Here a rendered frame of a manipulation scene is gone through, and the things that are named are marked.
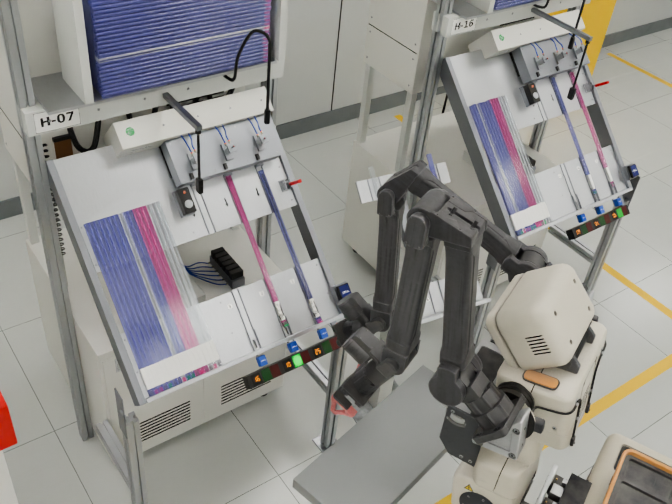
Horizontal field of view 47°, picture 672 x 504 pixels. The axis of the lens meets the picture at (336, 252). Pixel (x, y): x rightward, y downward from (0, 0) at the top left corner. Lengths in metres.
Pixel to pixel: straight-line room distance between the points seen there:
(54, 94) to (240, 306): 0.78
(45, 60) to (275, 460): 1.60
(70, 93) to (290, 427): 1.53
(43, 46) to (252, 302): 0.91
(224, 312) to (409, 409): 0.63
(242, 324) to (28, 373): 1.25
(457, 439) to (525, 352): 0.34
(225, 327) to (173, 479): 0.81
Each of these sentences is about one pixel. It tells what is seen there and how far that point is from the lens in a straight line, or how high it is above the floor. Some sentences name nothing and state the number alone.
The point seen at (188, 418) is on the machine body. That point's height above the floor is 0.13.
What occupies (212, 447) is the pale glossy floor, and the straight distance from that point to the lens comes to 3.01.
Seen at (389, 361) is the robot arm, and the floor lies 1.23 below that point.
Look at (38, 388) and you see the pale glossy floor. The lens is 3.28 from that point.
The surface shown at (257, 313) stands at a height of 0.79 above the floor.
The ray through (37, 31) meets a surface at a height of 1.51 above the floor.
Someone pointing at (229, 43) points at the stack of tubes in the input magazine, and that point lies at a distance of 2.27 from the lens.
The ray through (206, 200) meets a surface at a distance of 2.35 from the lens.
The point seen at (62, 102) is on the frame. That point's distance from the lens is 2.16.
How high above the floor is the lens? 2.43
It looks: 39 degrees down
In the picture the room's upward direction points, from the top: 7 degrees clockwise
